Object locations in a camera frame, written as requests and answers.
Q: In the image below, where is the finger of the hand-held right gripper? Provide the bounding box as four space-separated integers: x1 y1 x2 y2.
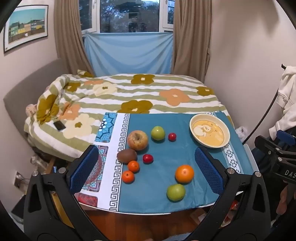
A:
277 130 296 147
254 135 296 161

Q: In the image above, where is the grey bed headboard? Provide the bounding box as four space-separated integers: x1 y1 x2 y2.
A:
3 58 70 149

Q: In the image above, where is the person's right hand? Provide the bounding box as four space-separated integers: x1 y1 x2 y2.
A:
276 185 290 215

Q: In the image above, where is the framed wall picture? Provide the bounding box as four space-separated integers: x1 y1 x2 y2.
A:
3 5 49 54

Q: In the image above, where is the wall socket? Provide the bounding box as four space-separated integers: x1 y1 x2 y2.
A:
13 171 25 189

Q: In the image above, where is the white hanging garment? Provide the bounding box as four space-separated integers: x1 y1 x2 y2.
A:
269 66 296 139

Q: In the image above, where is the black curved cable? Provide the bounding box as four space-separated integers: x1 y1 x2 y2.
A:
244 64 287 144

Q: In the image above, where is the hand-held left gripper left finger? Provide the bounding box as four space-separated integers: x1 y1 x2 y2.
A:
23 146 109 241

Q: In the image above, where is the cream bowl with cartoon print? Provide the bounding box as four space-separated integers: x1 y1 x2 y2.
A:
189 113 230 149

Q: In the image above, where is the beige curtain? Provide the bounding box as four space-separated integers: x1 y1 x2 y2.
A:
54 0 95 78
171 0 212 82

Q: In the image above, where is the black smartphone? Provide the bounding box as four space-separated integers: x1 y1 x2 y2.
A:
53 120 66 132

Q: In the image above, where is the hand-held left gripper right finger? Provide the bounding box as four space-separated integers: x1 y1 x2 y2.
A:
185 146 272 241

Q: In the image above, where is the white plastic bag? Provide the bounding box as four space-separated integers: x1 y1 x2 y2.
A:
235 126 248 142

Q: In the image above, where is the striped floral blanket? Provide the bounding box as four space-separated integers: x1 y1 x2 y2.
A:
24 69 235 163

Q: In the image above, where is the green jujube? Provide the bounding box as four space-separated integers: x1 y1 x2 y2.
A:
167 184 186 202
151 126 166 141

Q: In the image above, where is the brown kiwi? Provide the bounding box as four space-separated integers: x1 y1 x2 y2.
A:
117 148 138 164

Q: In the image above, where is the window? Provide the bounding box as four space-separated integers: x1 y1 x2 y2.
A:
79 0 175 35

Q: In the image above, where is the light blue hanging cloth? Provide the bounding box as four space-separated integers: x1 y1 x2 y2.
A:
84 32 174 76

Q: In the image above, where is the large orange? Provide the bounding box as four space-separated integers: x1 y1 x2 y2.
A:
175 164 195 184

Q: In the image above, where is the teal patterned tablecloth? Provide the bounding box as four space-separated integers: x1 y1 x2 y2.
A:
76 112 255 214

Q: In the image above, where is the large yellow red apple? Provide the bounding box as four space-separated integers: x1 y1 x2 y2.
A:
127 130 148 151

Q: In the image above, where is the small tangerine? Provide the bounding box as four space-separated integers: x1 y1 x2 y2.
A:
127 160 140 173
122 170 135 184

